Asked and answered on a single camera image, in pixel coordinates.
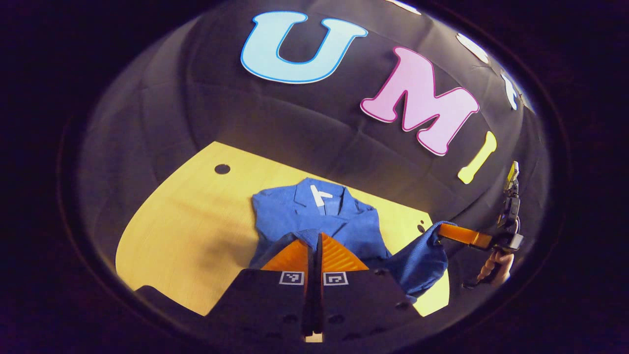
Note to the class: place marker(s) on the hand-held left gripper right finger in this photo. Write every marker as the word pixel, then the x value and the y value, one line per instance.
pixel 324 307

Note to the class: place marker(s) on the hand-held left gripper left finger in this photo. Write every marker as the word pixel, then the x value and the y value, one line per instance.
pixel 309 305

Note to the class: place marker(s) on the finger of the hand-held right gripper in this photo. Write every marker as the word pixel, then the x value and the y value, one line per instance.
pixel 467 236

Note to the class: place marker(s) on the blue button shirt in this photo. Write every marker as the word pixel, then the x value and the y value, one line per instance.
pixel 339 221

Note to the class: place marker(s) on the black backdrop cloth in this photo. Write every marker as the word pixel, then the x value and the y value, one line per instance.
pixel 295 123

